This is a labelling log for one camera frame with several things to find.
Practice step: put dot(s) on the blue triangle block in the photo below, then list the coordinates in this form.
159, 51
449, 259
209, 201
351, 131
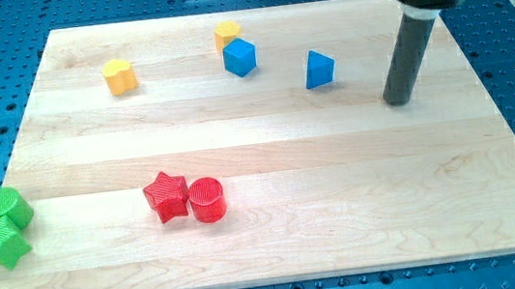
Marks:
320, 69

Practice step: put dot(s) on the blue cube block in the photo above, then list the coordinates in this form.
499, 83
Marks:
239, 57

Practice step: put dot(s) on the yellow block behind cube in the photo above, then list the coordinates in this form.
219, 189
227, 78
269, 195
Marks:
225, 32

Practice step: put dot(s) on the red cylinder block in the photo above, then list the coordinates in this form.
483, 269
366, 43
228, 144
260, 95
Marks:
207, 200

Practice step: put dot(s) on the wooden board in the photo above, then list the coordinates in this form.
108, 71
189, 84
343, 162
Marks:
319, 182

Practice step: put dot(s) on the red star block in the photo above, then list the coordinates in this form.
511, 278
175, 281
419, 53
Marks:
167, 196

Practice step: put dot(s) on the yellow heart block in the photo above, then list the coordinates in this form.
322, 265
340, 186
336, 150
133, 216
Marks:
119, 76

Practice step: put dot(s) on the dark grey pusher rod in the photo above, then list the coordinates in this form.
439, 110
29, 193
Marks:
411, 42

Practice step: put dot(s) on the green cylinder block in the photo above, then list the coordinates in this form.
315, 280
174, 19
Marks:
15, 207

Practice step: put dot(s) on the green star block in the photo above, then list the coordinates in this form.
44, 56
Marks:
12, 243

